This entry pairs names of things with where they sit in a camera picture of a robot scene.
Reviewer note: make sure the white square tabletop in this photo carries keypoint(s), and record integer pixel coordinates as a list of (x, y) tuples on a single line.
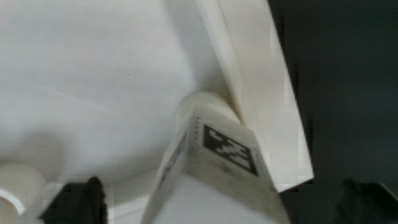
[(103, 60)]

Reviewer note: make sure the white table leg with tag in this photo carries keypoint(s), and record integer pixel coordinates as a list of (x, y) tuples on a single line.
[(213, 187)]

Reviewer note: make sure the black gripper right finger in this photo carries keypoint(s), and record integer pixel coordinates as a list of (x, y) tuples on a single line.
[(368, 204)]

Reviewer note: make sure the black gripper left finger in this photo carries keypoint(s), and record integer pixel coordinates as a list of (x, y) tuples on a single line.
[(78, 206)]

